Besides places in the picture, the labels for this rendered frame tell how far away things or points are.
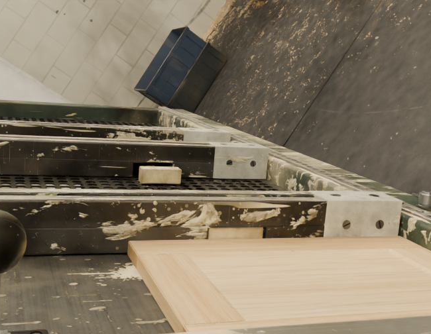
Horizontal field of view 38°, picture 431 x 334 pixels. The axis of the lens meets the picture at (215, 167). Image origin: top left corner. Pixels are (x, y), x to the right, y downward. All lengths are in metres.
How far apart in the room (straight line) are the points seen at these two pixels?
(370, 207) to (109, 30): 5.08
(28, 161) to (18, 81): 3.18
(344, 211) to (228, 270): 0.24
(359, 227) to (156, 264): 0.34
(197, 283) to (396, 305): 0.21
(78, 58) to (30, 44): 0.42
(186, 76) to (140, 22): 1.14
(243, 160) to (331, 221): 0.49
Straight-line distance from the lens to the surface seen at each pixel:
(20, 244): 0.38
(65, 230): 0.80
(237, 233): 0.85
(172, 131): 1.56
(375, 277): 0.78
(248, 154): 1.36
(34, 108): 2.28
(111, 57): 5.90
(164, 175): 1.24
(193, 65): 4.98
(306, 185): 1.23
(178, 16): 6.02
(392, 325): 0.58
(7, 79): 4.44
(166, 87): 4.93
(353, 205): 0.92
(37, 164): 1.27
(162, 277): 0.69
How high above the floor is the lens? 1.50
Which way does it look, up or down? 22 degrees down
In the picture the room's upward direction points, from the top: 56 degrees counter-clockwise
